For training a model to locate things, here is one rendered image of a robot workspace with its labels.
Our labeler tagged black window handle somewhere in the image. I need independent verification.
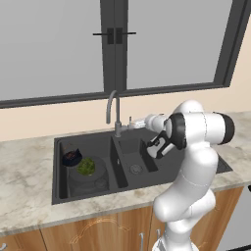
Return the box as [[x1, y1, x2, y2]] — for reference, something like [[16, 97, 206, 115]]
[[115, 27, 137, 45], [92, 27, 115, 45]]

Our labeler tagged glass jar with green lid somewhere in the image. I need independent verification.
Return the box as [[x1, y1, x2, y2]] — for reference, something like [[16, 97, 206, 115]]
[[67, 156, 111, 198]]

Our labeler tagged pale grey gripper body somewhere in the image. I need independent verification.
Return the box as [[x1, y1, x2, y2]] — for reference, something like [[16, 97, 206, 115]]
[[130, 119, 147, 129]]

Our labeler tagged black double sink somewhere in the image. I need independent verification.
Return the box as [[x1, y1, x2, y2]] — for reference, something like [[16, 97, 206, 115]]
[[51, 126, 234, 206]]

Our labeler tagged wooden cupboard door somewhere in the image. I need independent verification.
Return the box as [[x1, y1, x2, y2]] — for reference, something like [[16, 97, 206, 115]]
[[147, 186, 245, 251], [39, 205, 154, 251], [0, 228, 47, 251]]

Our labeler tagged dark framed window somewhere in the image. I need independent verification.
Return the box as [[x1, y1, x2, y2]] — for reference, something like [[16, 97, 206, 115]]
[[0, 0, 251, 110]]

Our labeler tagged grey curved tap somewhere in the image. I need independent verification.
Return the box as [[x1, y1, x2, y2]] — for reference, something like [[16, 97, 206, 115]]
[[105, 89, 132, 138]]

